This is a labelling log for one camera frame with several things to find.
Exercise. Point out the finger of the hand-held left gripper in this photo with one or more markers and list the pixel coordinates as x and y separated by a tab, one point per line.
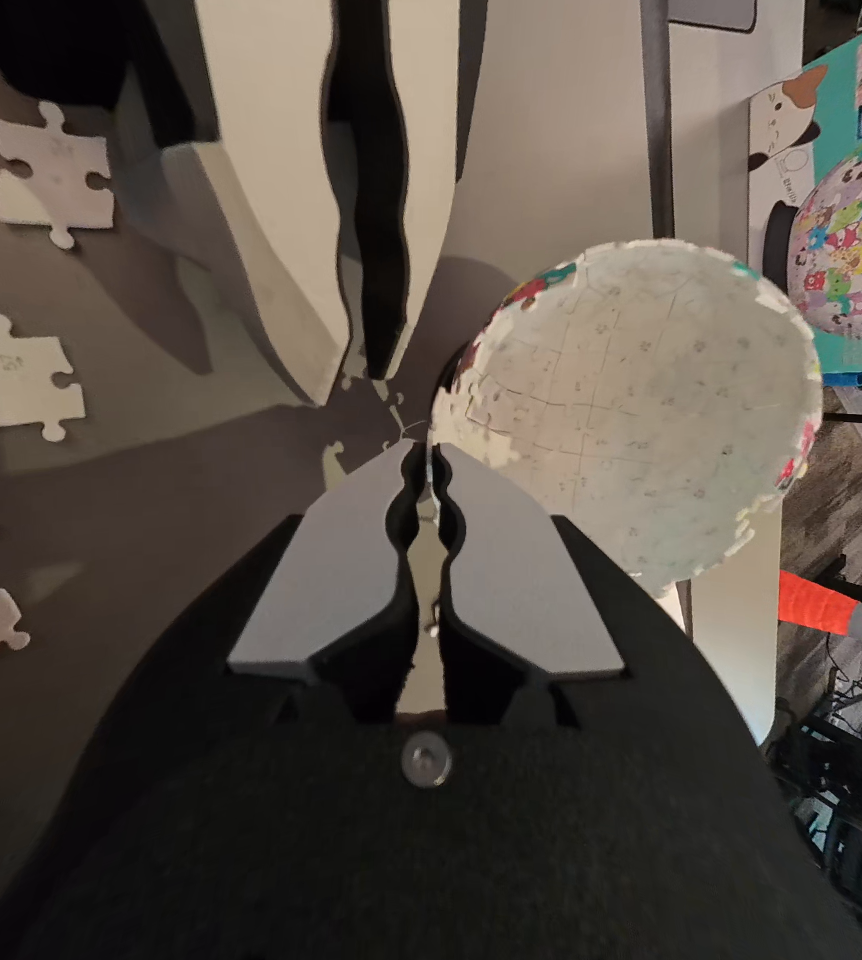
274	150
428	105

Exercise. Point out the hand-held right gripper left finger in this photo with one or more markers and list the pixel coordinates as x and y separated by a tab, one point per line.
319	593

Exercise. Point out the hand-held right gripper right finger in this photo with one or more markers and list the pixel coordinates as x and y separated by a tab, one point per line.
528	593

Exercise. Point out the colourful puzzle ball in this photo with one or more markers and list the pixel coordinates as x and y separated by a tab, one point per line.
641	390

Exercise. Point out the teal puzzle box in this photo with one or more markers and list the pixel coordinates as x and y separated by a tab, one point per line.
851	210

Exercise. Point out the black mat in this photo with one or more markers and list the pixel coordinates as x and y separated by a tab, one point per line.
716	12

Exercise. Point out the orange plastic object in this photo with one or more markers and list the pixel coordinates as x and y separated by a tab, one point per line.
836	608

